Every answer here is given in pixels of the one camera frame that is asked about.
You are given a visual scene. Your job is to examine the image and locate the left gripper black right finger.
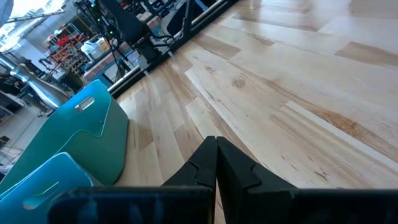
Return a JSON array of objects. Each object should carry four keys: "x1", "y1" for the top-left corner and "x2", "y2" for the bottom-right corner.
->
[{"x1": 216, "y1": 136, "x2": 296, "y2": 224}]

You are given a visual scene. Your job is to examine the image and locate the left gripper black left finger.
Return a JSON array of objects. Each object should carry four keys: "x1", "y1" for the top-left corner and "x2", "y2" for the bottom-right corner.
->
[{"x1": 161, "y1": 136, "x2": 218, "y2": 189}]

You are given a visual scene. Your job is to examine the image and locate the green plastic bin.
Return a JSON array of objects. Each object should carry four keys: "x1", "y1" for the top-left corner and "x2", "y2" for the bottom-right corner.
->
[{"x1": 0, "y1": 79, "x2": 129, "y2": 194}]

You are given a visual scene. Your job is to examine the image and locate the white plastic jug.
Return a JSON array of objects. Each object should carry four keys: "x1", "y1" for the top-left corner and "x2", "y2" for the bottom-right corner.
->
[{"x1": 80, "y1": 39, "x2": 106, "y2": 60}]

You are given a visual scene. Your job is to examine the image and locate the blue-grey plastic bin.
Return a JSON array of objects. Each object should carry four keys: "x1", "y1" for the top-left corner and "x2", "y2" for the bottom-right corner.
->
[{"x1": 0, "y1": 151, "x2": 94, "y2": 224}]

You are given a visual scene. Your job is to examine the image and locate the silver lamp with white shade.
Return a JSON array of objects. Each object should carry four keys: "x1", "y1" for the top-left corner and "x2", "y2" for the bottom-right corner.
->
[{"x1": 0, "y1": 0, "x2": 72, "y2": 110}]

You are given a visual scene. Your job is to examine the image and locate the parts shelf with red bins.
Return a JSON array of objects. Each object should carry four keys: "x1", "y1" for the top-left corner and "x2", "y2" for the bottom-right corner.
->
[{"x1": 46, "y1": 29, "x2": 85, "y2": 74}]

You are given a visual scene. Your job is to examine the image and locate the black aluminium table frame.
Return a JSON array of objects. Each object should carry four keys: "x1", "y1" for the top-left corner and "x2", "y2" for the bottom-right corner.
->
[{"x1": 107, "y1": 0, "x2": 240, "y2": 99}]

